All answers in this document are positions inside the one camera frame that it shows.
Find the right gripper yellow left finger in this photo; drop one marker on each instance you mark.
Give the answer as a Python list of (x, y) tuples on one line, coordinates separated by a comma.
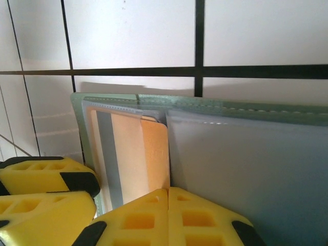
[(138, 223)]

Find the orange card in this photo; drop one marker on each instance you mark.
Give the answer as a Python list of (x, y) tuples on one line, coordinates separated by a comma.
[(155, 153)]

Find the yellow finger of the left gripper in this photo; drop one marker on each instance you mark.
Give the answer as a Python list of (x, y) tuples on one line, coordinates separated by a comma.
[(38, 176), (46, 220)]

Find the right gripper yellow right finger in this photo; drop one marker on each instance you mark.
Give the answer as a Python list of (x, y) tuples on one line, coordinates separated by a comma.
[(200, 223)]

